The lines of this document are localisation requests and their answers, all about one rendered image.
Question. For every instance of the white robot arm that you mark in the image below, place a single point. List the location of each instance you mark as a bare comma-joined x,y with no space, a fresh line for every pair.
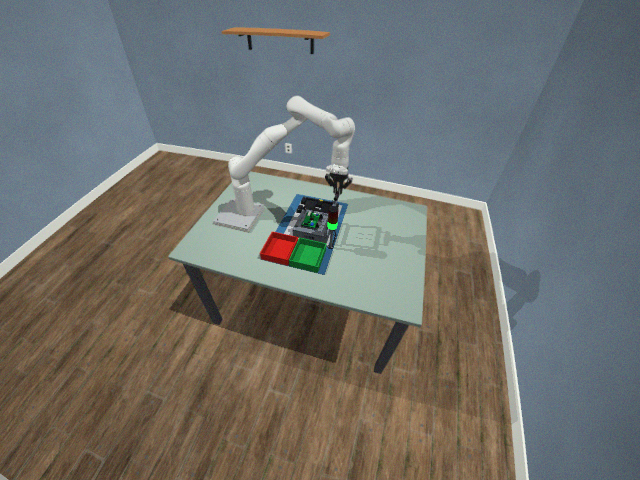
239,168

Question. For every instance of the red bin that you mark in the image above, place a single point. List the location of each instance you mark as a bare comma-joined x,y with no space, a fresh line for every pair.
278,248

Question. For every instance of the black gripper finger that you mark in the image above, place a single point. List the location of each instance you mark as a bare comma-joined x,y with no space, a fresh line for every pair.
331,183
349,181

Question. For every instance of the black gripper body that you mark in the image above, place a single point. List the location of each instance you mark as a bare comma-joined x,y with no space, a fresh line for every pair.
344,177

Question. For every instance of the green circuit board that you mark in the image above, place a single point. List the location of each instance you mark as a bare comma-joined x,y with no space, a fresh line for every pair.
311,219

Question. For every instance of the green bin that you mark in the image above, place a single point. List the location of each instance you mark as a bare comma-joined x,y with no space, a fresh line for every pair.
307,255

